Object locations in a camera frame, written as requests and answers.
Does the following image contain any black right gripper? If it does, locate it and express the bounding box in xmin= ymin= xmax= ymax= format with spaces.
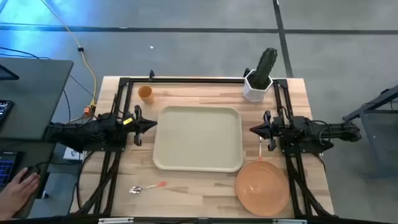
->
xmin=249 ymin=110 xmax=283 ymax=152

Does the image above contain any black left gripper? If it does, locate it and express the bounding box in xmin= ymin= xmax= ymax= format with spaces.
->
xmin=123 ymin=105 xmax=158 ymax=147

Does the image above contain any orange plastic cup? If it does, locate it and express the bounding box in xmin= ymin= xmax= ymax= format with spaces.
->
xmin=137 ymin=85 xmax=155 ymax=105

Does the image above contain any beige plastic tray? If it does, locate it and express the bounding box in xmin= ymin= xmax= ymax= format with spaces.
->
xmin=152 ymin=105 xmax=245 ymax=173

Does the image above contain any orange plastic plate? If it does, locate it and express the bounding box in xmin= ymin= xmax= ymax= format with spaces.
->
xmin=234 ymin=160 xmax=290 ymax=217

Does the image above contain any metal spoon with orange handle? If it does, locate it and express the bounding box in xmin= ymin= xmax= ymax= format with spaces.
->
xmin=129 ymin=181 xmax=168 ymax=195

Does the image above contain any white hexagonal plant pot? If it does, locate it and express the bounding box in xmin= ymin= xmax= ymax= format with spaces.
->
xmin=243 ymin=68 xmax=274 ymax=103

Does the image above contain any green cactus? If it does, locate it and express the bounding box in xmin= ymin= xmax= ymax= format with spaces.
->
xmin=248 ymin=47 xmax=279 ymax=90

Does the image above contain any white printed paper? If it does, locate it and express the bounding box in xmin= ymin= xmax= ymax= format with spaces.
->
xmin=63 ymin=146 xmax=85 ymax=161

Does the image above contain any dark grey desk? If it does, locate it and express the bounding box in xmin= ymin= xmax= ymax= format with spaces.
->
xmin=0 ymin=57 xmax=75 ymax=141

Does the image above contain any black computer mouse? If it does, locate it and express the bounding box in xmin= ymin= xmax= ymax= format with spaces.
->
xmin=20 ymin=166 xmax=41 ymax=183

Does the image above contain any black keyboard with lit keys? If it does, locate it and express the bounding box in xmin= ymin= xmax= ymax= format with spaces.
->
xmin=0 ymin=100 xmax=14 ymax=128

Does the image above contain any black backlit keyboard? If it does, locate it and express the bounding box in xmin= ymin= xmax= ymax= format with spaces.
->
xmin=0 ymin=151 xmax=18 ymax=187

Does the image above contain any person's hand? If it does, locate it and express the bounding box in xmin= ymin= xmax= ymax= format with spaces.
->
xmin=0 ymin=167 xmax=41 ymax=220

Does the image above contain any laptop screen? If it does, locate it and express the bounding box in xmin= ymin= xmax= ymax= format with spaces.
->
xmin=0 ymin=64 xmax=20 ymax=82

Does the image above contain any black aluminium rig frame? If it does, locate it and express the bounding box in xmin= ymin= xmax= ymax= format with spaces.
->
xmin=73 ymin=70 xmax=335 ymax=218

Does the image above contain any yellow cable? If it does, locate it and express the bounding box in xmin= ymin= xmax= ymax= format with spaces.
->
xmin=40 ymin=0 xmax=98 ymax=108

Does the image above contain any silver metal bracket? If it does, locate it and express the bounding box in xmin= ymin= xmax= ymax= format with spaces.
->
xmin=272 ymin=218 xmax=308 ymax=224
xmin=98 ymin=217 xmax=134 ymax=224

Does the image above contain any grey metal table frame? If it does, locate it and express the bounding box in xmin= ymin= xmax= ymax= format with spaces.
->
xmin=343 ymin=85 xmax=398 ymax=181

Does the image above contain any black floor cable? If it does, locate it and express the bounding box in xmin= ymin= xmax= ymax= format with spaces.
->
xmin=0 ymin=46 xmax=98 ymax=124

